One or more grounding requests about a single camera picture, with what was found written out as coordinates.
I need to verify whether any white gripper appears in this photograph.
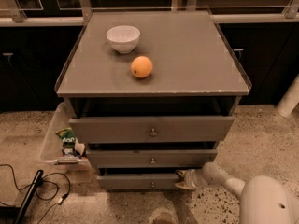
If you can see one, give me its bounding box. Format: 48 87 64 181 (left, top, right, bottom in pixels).
175 169 206 190

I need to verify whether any grey bottom drawer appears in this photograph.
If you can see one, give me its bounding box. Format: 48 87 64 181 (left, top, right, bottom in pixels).
97 167 183 190

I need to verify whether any grey drawer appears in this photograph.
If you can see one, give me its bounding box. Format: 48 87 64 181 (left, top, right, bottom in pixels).
87 149 217 168
97 167 183 190
69 116 234 144

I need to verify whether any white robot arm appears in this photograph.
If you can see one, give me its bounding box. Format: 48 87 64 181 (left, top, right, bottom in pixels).
176 162 299 224

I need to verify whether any grey middle drawer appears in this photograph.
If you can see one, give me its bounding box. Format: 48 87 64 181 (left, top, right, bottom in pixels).
87 149 217 168

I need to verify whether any grey top drawer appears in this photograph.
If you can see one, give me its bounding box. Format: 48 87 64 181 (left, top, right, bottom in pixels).
69 116 234 144

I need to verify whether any grey drawer cabinet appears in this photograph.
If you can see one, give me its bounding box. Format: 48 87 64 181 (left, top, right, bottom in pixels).
54 10 252 191

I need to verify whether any orange fruit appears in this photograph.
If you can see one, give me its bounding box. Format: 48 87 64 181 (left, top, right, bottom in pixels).
130 56 153 78

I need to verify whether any green snack bag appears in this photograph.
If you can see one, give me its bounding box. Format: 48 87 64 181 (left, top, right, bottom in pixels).
55 127 76 155

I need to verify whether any clear plastic bin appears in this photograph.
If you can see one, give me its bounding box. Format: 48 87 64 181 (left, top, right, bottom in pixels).
39 103 91 171

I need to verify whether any black bar stand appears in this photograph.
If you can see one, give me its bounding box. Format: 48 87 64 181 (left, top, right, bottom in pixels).
13 169 44 224

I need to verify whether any white ceramic bowl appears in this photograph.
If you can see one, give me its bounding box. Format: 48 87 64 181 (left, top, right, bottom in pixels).
106 25 141 54

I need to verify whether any black cable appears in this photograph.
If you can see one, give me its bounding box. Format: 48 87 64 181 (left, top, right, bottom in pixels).
0 163 72 224

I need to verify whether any white cylindrical post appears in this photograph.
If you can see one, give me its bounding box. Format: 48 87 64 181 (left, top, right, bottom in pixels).
276 75 299 117

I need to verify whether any metal railing frame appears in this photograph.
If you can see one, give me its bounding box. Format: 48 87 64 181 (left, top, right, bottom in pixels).
0 0 299 24

